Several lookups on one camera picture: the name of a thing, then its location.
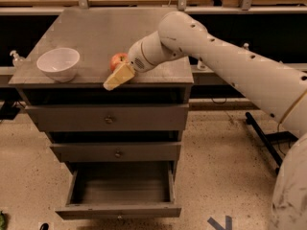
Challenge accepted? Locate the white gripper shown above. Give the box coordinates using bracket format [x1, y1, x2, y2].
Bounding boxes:
[103, 32, 184, 91]

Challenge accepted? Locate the red apple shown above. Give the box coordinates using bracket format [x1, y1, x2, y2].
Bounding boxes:
[109, 53, 128, 71]

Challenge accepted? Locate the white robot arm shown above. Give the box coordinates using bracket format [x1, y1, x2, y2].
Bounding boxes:
[104, 11, 307, 230]

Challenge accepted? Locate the grey drawer cabinet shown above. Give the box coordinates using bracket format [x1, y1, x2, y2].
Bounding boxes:
[10, 9, 193, 146]

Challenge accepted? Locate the grey top drawer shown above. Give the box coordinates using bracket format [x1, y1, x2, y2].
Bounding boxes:
[26, 104, 188, 132]

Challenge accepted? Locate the grey middle drawer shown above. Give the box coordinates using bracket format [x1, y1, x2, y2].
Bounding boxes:
[51, 142, 181, 163]

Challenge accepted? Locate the grey open bottom drawer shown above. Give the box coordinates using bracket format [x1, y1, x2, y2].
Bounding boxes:
[56, 161, 181, 219]

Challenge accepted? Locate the white ceramic bowl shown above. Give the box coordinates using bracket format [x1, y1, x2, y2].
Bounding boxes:
[36, 48, 80, 82]

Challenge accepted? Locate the white pump lotion bottle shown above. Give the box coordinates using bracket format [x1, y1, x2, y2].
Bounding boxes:
[197, 60, 206, 71]

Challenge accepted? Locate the clear pump sanitizer bottle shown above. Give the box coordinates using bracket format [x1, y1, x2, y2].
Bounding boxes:
[10, 50, 25, 68]

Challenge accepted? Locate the clear water bottle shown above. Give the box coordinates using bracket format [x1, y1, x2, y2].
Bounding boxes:
[243, 43, 249, 50]

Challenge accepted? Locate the black stand leg with casters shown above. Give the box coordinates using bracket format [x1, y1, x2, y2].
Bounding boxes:
[246, 112, 297, 173]

